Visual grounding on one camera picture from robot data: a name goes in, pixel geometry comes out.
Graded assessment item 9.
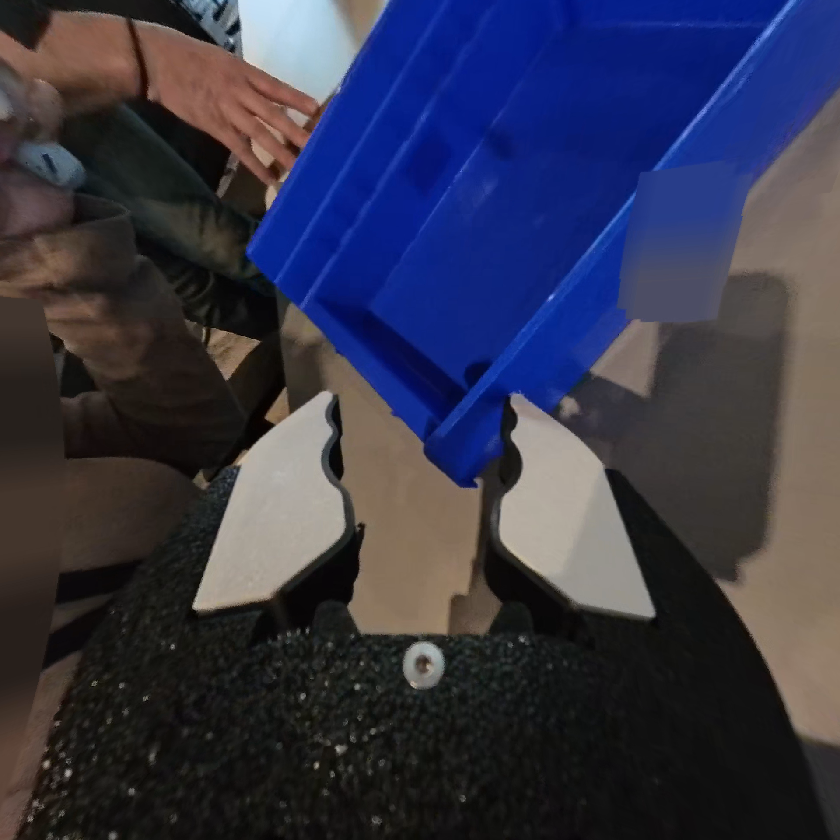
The brown sleeve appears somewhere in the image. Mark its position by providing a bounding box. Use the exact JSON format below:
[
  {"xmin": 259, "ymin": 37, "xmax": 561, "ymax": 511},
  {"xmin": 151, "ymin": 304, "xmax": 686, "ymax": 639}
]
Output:
[{"xmin": 0, "ymin": 194, "xmax": 247, "ymax": 475}]

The another person's forearm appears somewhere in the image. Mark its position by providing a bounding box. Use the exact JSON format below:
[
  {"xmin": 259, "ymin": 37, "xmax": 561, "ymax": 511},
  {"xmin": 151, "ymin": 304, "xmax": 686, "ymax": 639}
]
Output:
[{"xmin": 26, "ymin": 9, "xmax": 153, "ymax": 114}]

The dark wristband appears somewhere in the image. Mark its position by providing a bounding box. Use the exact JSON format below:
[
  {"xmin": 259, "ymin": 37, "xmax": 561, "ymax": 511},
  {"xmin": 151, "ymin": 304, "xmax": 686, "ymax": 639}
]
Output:
[{"xmin": 125, "ymin": 16, "xmax": 153, "ymax": 101}]

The small white device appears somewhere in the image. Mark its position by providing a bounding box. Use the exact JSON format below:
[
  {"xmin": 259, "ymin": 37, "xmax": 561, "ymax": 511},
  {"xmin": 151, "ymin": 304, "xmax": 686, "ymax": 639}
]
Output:
[{"xmin": 12, "ymin": 140, "xmax": 88, "ymax": 193}]

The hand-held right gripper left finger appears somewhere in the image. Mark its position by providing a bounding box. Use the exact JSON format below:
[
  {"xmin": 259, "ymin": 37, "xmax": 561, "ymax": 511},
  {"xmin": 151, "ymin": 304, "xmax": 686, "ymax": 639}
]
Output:
[{"xmin": 192, "ymin": 391, "xmax": 364, "ymax": 641}]

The dark green jacket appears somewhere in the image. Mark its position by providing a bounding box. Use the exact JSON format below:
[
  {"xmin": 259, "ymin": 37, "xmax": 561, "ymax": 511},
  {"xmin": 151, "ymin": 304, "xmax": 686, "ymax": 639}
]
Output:
[{"xmin": 62, "ymin": 105, "xmax": 284, "ymax": 337}]

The blue plastic bin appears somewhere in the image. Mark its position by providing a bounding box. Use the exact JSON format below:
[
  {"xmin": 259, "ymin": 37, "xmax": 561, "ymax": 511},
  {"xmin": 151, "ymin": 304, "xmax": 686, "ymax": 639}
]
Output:
[{"xmin": 246, "ymin": 0, "xmax": 840, "ymax": 488}]

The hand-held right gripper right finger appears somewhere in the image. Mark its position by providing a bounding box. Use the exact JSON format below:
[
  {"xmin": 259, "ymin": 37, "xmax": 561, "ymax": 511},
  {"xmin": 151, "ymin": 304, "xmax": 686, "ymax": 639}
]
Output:
[{"xmin": 481, "ymin": 396, "xmax": 658, "ymax": 623}]

